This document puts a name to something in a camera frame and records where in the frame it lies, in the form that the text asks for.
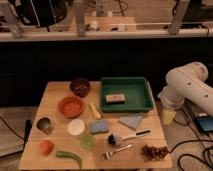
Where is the wooden block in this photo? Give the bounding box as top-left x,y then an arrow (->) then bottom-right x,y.
106,94 -> 125,103

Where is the blue sponge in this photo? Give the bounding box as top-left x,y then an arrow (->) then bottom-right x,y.
89,120 -> 109,134

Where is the dark maroon bowl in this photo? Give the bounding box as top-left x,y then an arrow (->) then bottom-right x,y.
70,78 -> 90,97

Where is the green chili pepper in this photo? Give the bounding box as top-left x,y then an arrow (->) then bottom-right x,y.
55,151 -> 82,169

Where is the green translucent cup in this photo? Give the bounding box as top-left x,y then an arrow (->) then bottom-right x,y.
80,134 -> 94,150

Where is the yellow corn cob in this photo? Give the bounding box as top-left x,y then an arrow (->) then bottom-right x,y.
89,102 -> 102,120

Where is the red bowl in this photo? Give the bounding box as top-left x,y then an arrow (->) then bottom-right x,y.
57,96 -> 85,118

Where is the blue black device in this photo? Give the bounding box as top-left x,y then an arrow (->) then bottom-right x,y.
195,116 -> 213,133

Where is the black floor cable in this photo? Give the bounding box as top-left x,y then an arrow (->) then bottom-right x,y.
168,109 -> 213,171

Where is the brown dried bunch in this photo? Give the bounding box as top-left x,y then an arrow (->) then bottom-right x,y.
141,145 -> 169,160

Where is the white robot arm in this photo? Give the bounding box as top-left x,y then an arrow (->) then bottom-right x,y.
158,62 -> 213,125

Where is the white round lid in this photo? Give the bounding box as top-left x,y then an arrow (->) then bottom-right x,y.
67,119 -> 85,136

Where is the orange tomato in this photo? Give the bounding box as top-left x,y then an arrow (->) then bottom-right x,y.
39,140 -> 54,156

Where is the green plastic tray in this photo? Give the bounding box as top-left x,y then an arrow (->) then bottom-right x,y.
100,77 -> 154,113

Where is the metal cup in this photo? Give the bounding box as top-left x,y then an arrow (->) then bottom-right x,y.
36,117 -> 54,135

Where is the wooden table top board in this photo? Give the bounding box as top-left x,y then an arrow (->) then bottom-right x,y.
19,82 -> 172,170

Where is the silver fork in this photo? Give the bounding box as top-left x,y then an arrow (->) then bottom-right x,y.
102,143 -> 134,160

